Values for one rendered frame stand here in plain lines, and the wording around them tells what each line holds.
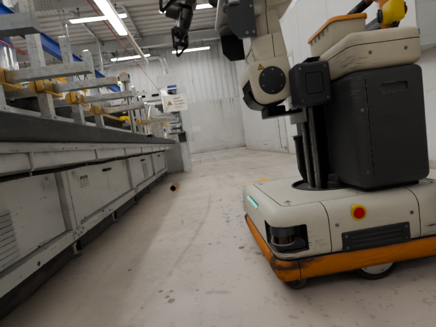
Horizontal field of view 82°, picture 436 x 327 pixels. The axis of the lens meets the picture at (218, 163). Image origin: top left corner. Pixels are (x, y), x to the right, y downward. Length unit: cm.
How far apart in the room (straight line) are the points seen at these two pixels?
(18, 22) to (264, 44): 73
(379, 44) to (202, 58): 1144
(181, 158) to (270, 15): 445
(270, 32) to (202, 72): 1101
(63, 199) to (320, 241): 130
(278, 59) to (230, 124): 1075
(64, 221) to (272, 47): 136
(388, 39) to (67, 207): 161
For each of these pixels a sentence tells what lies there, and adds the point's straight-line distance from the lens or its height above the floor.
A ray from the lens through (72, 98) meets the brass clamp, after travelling 138.
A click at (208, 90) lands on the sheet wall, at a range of 1192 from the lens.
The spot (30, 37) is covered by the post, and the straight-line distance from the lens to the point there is 125.
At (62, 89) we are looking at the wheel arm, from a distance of 120.
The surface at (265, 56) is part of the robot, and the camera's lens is 103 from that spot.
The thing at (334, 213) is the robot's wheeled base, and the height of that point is 25.
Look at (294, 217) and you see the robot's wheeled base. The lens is 84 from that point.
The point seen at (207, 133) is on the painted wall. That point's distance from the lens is 1165.
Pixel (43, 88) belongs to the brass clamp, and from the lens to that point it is 117.
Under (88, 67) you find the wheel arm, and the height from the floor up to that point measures 81.
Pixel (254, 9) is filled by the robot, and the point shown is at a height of 98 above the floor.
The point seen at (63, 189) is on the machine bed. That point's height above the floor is 39.
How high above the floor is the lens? 53
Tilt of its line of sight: 5 degrees down
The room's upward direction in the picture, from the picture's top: 8 degrees counter-clockwise
